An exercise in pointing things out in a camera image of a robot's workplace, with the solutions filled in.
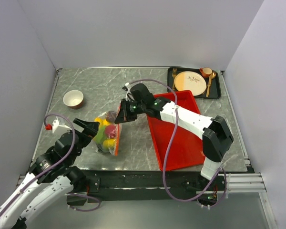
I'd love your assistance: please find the yellow mango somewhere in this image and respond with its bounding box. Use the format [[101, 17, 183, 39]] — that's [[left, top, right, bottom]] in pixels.
[[102, 138, 116, 151]]

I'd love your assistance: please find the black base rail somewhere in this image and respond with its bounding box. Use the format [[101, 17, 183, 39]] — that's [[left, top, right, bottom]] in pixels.
[[67, 170, 228, 207]]

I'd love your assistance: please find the yellow pear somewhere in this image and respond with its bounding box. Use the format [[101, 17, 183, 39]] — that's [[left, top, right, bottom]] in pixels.
[[94, 117, 111, 128]]

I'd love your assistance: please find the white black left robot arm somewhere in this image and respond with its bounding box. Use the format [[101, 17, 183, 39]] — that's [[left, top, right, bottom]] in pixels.
[[0, 116, 100, 229]]

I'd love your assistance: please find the clear zip bag orange zipper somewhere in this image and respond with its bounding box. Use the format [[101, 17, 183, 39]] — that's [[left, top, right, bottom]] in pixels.
[[92, 110, 122, 156]]

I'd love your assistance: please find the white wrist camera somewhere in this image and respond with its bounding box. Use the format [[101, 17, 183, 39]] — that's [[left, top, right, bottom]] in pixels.
[[45, 119, 72, 135], [123, 83, 134, 102]]

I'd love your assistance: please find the red apple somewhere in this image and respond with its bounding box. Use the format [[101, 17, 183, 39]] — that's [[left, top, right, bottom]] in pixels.
[[104, 125, 118, 139]]

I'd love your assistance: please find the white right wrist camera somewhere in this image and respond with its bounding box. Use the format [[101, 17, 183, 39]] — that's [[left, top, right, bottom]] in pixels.
[[123, 83, 134, 102]]

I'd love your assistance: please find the cream orange plate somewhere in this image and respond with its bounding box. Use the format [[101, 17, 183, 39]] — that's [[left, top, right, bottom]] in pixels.
[[174, 71, 206, 96]]

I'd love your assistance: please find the dark purple fruit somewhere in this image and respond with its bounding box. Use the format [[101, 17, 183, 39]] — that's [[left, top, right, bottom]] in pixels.
[[105, 111, 117, 123]]

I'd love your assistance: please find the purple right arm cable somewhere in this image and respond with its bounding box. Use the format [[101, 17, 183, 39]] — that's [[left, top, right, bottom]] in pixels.
[[127, 79, 228, 202]]

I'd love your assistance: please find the green leaf vegetable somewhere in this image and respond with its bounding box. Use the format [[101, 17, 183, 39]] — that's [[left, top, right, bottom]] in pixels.
[[93, 126, 107, 144]]

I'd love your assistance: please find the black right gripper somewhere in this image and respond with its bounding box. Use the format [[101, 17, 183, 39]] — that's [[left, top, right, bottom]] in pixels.
[[115, 98, 146, 124]]

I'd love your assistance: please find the red plastic tray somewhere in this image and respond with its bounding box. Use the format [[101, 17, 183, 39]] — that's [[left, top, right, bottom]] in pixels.
[[147, 90, 205, 171]]

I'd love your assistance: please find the gold fork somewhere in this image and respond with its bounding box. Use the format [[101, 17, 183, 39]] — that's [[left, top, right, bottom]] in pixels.
[[172, 68, 177, 91]]

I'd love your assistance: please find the black serving tray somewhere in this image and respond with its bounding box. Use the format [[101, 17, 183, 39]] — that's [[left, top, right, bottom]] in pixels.
[[167, 67, 221, 99]]

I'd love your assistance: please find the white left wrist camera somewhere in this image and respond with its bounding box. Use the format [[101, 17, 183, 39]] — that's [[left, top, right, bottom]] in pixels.
[[45, 119, 72, 135]]

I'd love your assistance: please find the white brown bowl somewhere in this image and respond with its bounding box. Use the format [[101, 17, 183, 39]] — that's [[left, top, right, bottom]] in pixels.
[[62, 90, 84, 109]]

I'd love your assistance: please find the gold spoon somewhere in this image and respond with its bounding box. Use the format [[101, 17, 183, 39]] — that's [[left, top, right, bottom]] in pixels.
[[206, 71, 216, 97]]

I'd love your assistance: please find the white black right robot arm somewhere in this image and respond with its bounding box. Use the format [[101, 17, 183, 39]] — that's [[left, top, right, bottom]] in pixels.
[[114, 83, 234, 190]]

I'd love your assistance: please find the orange cup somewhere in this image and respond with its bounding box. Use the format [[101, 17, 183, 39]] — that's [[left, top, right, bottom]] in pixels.
[[199, 67, 213, 78]]

